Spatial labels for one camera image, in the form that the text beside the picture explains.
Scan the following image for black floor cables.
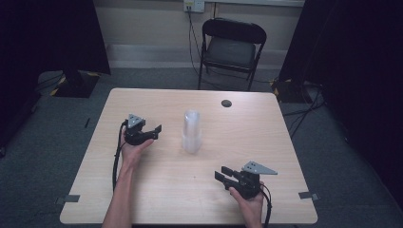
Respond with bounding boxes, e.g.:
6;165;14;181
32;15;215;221
281;84;327;139

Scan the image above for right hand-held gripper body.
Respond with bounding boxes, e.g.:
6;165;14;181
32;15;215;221
232;160;278;200

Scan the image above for black stand base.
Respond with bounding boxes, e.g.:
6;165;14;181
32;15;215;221
49;69;101;99
271;78;317;105

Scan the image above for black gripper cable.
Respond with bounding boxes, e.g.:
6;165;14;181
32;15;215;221
260;182;274;228
111;119;129;194

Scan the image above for stack of clear plastic cups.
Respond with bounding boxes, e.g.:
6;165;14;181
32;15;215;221
181;108;203;155

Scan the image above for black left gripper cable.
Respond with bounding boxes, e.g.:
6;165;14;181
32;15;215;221
111;119;129;194

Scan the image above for black folding chair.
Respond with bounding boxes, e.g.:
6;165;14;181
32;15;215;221
197;17;268;92

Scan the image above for person's left hand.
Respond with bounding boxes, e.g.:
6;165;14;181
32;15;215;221
120;125;156;170

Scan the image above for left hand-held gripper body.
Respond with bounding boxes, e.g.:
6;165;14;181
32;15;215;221
124;113;150;146

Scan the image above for white wall socket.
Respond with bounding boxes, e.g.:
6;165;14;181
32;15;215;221
182;0;205;13

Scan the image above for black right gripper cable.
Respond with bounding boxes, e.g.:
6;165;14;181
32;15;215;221
260;182;274;228

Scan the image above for person's right hand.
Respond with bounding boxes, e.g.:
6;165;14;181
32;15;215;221
228;181;266;228

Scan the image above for dark curtain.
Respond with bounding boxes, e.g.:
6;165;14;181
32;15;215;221
278;0;403;203
0;0;111;150

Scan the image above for grey tape strip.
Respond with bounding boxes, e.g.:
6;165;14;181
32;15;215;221
55;194;82;205
297;191;320;201

